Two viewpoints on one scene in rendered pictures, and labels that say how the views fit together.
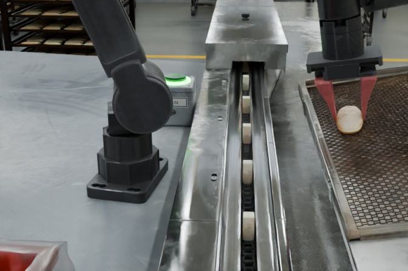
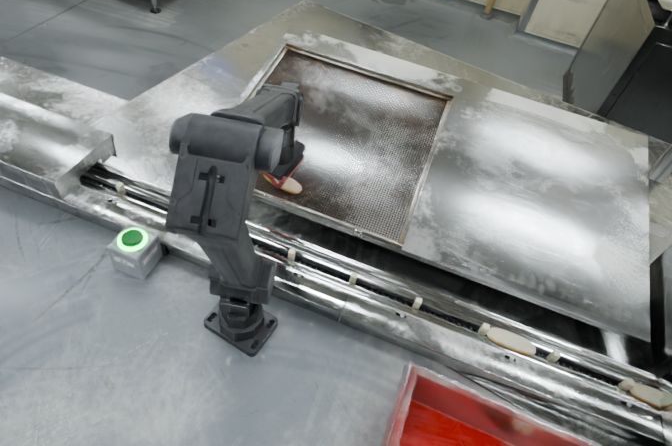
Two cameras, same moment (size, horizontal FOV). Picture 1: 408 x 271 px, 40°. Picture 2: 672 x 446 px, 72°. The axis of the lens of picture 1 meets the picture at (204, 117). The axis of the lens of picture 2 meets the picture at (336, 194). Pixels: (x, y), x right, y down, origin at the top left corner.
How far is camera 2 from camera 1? 0.89 m
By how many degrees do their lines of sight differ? 70
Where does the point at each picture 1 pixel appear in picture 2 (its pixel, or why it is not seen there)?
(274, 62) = (107, 153)
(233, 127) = not seen: hidden behind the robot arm
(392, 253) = (417, 240)
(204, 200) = (325, 289)
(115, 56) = (258, 276)
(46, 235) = (296, 390)
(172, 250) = (372, 320)
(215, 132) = not seen: hidden behind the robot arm
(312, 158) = (259, 212)
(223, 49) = (69, 174)
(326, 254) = (362, 256)
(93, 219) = (287, 358)
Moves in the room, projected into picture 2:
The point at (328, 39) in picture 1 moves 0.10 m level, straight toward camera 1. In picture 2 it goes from (285, 155) to (327, 176)
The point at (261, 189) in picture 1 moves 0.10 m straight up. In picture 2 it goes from (312, 257) to (318, 228)
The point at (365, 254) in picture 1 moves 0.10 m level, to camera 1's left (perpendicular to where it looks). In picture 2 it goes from (413, 248) to (405, 286)
